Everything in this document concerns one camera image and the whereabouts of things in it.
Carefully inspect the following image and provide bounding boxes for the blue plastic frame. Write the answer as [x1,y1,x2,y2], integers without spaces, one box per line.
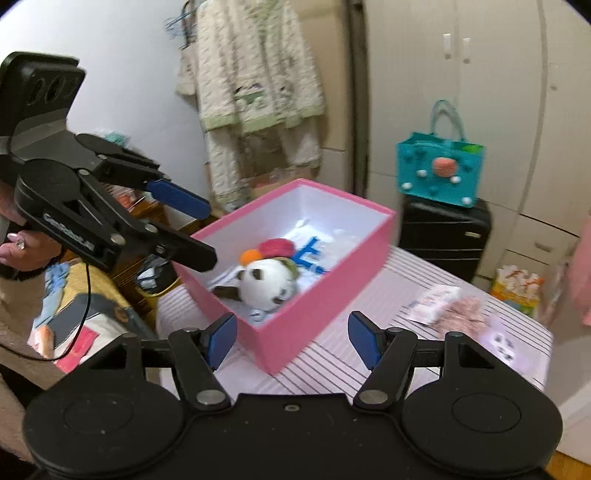
[293,236,334,276]

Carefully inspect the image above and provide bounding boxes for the pink cardboard box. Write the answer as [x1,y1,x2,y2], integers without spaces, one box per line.
[174,179,397,375]

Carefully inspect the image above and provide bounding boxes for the hanging quilted pajamas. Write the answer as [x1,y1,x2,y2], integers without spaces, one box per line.
[175,0,327,214]

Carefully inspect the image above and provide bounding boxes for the white panda plush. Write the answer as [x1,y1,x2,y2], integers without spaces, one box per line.
[213,256,304,320]

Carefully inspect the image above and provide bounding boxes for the pink fluffy plush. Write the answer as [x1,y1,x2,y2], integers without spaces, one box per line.
[257,237,296,260]

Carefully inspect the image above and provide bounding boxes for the beige wardrobe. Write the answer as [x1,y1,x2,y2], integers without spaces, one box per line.
[362,0,591,325]

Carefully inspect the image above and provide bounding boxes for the white wipes packet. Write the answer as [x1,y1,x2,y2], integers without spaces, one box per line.
[405,283,463,324]

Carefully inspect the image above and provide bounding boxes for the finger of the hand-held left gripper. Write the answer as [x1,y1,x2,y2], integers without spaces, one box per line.
[76,133,212,221]
[79,171,219,274]

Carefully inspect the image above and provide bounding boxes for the colourful snack bag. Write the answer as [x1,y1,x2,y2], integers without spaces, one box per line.
[489,264,542,319]

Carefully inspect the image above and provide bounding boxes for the black cable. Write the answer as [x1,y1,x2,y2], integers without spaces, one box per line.
[0,261,93,362]

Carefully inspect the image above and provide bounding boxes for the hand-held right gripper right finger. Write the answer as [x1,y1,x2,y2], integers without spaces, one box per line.
[347,311,498,409]

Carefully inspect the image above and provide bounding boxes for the colourful printed cloth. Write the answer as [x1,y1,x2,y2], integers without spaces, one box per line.
[28,261,158,376]

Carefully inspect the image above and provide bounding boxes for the blue clothes hangers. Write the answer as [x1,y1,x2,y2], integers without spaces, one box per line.
[165,0,200,52]

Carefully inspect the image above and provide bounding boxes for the person's left hand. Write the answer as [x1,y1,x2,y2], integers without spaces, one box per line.
[0,185,64,280]

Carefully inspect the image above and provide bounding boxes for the teal felt tote bag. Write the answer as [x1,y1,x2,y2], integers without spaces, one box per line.
[397,99,486,209]

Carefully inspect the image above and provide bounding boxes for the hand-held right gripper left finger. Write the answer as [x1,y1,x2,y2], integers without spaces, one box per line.
[99,311,239,412]

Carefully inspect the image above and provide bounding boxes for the black suitcase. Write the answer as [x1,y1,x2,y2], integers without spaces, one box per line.
[398,196,493,285]

